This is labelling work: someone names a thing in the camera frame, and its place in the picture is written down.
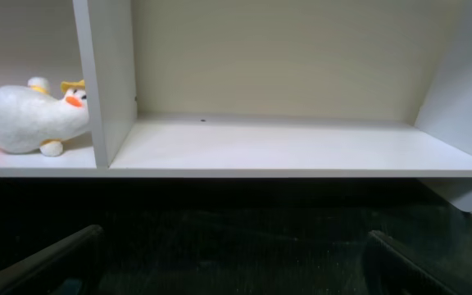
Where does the white shelf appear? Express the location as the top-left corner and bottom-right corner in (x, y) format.
(0, 0), (472, 223)

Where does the white plush duck with hat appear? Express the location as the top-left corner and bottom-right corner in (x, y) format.
(0, 76), (91, 158)

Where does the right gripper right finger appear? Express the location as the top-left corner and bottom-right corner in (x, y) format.
(361, 229), (472, 295)

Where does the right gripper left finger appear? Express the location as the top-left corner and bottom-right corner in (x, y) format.
(0, 224), (106, 295)

